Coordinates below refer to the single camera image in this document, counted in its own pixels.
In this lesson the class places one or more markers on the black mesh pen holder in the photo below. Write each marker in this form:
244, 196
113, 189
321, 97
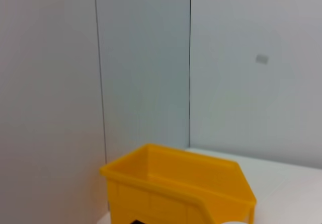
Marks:
139, 222

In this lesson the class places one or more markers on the clear water bottle green label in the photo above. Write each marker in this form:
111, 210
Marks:
235, 222

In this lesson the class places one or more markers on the yellow plastic bin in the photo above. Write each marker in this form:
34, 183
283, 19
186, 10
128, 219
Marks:
156, 193

